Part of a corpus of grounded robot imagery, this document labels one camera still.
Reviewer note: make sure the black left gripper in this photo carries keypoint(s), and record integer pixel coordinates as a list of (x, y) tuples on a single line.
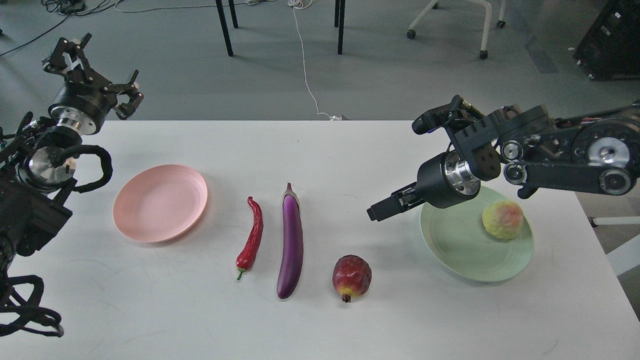
[(79, 106)]

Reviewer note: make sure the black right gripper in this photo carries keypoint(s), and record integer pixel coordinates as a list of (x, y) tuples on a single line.
[(444, 181)]

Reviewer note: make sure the red pomegranate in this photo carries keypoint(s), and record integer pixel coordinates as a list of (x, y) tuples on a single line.
[(352, 277)]

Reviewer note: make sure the green pink guava fruit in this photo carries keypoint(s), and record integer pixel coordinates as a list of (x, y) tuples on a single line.
[(503, 219)]

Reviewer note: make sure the purple eggplant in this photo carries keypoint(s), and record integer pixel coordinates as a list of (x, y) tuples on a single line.
[(293, 245)]

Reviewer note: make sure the red chili pepper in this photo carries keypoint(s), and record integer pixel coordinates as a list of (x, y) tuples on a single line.
[(247, 257)]

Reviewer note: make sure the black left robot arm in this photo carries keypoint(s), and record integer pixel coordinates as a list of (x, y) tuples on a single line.
[(45, 161)]

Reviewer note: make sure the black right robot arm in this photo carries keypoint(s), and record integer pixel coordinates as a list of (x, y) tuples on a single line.
[(595, 153)]

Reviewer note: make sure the pink plate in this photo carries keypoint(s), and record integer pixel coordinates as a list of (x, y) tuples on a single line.
[(160, 204)]

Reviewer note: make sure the black equipment case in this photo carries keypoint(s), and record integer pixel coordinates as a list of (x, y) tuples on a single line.
[(610, 49)]

